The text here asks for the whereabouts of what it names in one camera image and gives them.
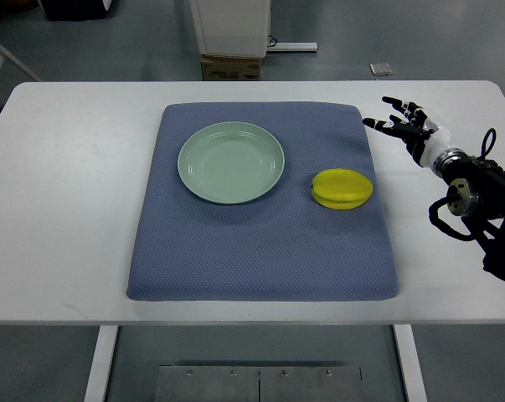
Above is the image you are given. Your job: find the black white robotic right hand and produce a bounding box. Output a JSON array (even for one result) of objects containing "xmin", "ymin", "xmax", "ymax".
[{"xmin": 363, "ymin": 96, "xmax": 453, "ymax": 168}]

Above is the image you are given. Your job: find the yellow starfruit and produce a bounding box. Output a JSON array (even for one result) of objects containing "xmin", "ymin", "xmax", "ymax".
[{"xmin": 312, "ymin": 168, "xmax": 374, "ymax": 210}]

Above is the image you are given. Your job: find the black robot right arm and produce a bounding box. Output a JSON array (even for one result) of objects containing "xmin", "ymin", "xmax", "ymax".
[{"xmin": 429, "ymin": 149, "xmax": 505, "ymax": 281}]

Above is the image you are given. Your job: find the grey floor plate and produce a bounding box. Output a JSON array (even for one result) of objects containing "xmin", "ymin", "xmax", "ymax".
[{"xmin": 369, "ymin": 63, "xmax": 393, "ymax": 77}]

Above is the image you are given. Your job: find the light green plate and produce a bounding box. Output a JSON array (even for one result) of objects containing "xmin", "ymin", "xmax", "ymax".
[{"xmin": 177, "ymin": 121, "xmax": 286, "ymax": 205}]

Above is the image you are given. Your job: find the white table base foot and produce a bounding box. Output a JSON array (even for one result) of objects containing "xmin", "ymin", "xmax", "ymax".
[{"xmin": 266, "ymin": 41, "xmax": 318, "ymax": 53}]

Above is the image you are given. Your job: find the blue textured mat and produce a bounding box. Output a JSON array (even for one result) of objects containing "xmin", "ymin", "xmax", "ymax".
[{"xmin": 126, "ymin": 102, "xmax": 399, "ymax": 302}]

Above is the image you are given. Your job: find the brown cardboard box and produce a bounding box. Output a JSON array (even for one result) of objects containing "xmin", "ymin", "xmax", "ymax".
[{"xmin": 200, "ymin": 55, "xmax": 261, "ymax": 81}]

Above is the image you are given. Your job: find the white cabinet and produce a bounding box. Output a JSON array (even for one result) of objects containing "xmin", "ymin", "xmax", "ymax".
[{"xmin": 189, "ymin": 0, "xmax": 271, "ymax": 59}]

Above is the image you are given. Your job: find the right white table leg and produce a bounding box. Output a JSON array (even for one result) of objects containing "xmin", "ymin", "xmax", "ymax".
[{"xmin": 393, "ymin": 324, "xmax": 428, "ymax": 402}]

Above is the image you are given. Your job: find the white table leg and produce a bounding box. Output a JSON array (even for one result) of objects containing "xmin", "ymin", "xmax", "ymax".
[
  {"xmin": 393, "ymin": 324, "xmax": 428, "ymax": 402},
  {"xmin": 84, "ymin": 326, "xmax": 119, "ymax": 402}
]

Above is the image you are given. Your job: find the left white table leg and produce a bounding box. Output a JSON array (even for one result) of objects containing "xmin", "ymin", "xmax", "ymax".
[{"xmin": 84, "ymin": 326, "xmax": 119, "ymax": 402}]

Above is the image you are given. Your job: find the dark object top left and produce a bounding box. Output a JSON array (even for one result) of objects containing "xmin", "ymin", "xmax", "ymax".
[{"xmin": 39, "ymin": 0, "xmax": 113, "ymax": 21}]

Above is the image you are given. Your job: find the black cable loop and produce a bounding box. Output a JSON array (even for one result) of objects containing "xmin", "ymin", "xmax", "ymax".
[{"xmin": 480, "ymin": 127, "xmax": 497, "ymax": 159}]

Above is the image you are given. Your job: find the metal base plate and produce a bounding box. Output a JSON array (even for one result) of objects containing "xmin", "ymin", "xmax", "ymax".
[{"xmin": 155, "ymin": 365, "xmax": 366, "ymax": 401}]

